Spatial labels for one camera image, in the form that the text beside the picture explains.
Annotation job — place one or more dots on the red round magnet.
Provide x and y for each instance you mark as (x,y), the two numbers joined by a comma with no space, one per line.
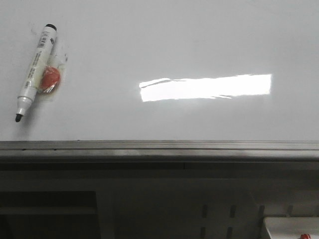
(50,79)

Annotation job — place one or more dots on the white black whiteboard marker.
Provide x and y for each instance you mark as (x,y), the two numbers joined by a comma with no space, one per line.
(36,70)

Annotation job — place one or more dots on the white whiteboard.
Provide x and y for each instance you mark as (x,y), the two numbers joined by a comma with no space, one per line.
(166,69)

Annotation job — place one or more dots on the white perforated pegboard panel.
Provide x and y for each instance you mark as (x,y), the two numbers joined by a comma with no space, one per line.
(200,208)

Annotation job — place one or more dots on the white marker tray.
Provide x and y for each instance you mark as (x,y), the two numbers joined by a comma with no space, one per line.
(289,227)

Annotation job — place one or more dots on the grey aluminium whiteboard frame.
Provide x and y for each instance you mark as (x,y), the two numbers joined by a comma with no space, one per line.
(158,159)

